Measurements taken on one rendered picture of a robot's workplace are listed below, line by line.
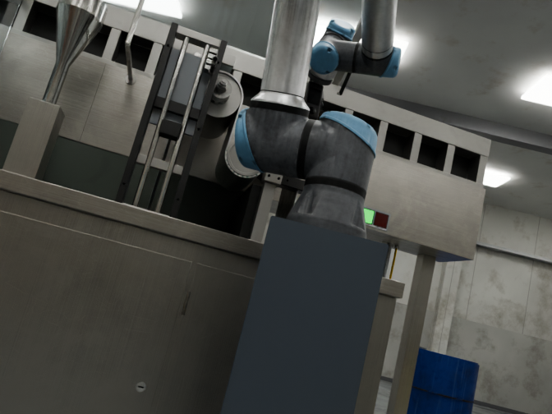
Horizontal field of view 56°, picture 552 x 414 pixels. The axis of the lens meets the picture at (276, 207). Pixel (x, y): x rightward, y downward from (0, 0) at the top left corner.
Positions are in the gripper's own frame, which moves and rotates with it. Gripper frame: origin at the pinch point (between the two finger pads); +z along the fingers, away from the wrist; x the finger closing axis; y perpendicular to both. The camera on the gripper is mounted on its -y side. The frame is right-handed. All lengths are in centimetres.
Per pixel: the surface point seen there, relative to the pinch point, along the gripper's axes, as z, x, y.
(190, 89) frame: -5.2, 33.1, -2.6
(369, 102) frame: 5, -33, 52
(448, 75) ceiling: 131, -256, 487
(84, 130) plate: 34, 64, 17
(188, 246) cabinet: 10, 23, -46
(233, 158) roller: 10.8, 15.5, -5.7
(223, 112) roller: 2.7, 22.1, 4.6
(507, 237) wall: 486, -672, 704
